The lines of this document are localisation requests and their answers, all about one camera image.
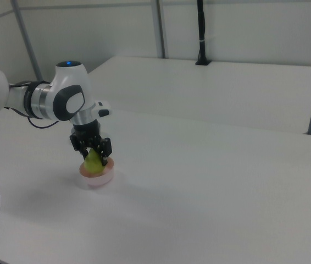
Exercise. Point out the green pear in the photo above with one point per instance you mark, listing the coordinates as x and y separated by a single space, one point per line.
93 165

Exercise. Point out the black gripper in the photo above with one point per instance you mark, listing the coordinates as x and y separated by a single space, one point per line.
86 132

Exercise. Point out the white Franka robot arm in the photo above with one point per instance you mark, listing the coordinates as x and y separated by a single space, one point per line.
59 96

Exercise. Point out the white table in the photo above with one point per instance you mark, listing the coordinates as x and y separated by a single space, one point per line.
199 88

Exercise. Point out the black pole with clamp base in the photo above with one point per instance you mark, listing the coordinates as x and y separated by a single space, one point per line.
201 30

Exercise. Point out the wide aluminium frame post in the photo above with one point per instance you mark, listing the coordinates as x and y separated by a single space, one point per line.
159 27

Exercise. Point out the pink plastic bowl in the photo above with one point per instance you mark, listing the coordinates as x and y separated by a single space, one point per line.
100 180

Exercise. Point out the slim aluminium frame post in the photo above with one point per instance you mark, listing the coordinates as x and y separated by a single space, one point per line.
29 41

